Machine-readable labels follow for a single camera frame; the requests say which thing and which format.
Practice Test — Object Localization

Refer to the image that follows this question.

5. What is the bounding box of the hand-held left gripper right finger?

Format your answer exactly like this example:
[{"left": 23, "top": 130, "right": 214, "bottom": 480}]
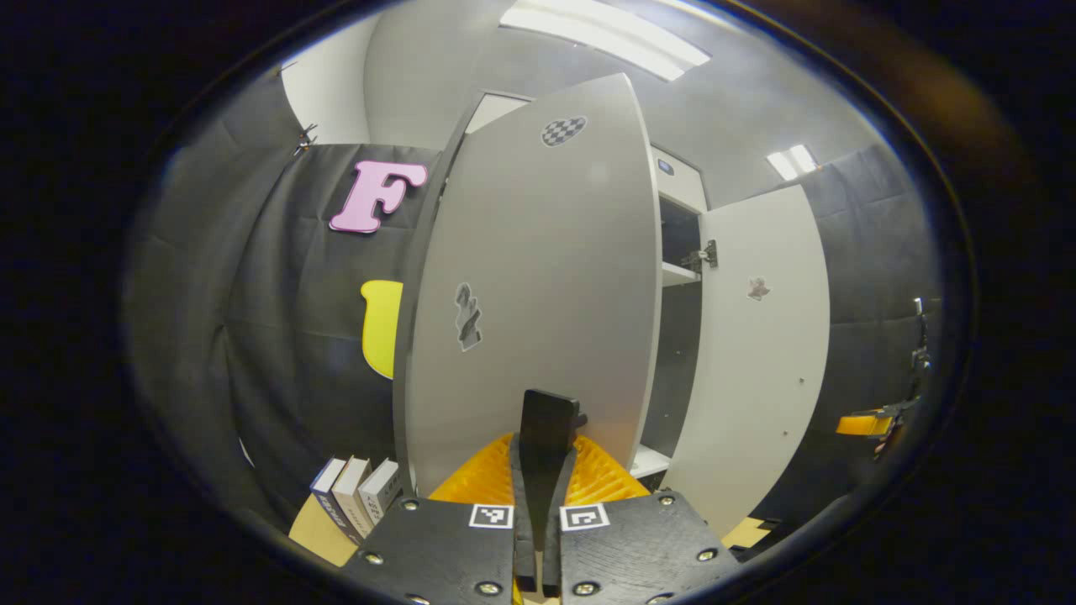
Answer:
[{"left": 542, "top": 435, "right": 744, "bottom": 605}]

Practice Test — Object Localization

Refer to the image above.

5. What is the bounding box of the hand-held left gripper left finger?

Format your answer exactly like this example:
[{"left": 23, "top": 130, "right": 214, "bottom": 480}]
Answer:
[{"left": 336, "top": 433, "right": 540, "bottom": 605}]

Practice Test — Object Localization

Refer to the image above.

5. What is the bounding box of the grey double-door shoe cabinet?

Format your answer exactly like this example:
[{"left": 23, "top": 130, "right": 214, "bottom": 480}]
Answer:
[{"left": 393, "top": 91, "right": 720, "bottom": 492}]

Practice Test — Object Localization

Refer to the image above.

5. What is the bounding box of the grey cabinet door checkered sticker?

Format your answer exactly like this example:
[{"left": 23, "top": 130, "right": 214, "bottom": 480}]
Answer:
[{"left": 393, "top": 71, "right": 667, "bottom": 505}]

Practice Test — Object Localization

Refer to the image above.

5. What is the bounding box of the white spine book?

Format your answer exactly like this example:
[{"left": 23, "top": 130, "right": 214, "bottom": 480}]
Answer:
[{"left": 359, "top": 459, "right": 404, "bottom": 527}]

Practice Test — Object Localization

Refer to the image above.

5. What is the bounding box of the beige spine book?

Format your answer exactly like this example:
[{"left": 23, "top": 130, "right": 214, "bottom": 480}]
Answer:
[{"left": 332, "top": 456, "right": 373, "bottom": 539}]

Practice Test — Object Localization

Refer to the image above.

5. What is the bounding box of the blue spine book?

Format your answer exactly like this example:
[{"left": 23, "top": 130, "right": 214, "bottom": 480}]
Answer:
[{"left": 310, "top": 458, "right": 348, "bottom": 523}]

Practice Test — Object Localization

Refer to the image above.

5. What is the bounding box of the small ceiling light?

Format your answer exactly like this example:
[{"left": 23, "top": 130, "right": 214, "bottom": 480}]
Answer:
[{"left": 767, "top": 145, "right": 819, "bottom": 182}]

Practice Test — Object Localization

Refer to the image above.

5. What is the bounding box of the black backdrop cloth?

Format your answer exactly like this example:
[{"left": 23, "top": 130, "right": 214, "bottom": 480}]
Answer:
[{"left": 122, "top": 67, "right": 947, "bottom": 539}]

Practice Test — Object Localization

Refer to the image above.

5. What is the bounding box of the long ceiling light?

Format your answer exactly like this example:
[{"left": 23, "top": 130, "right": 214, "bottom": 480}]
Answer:
[{"left": 498, "top": 0, "right": 713, "bottom": 82}]

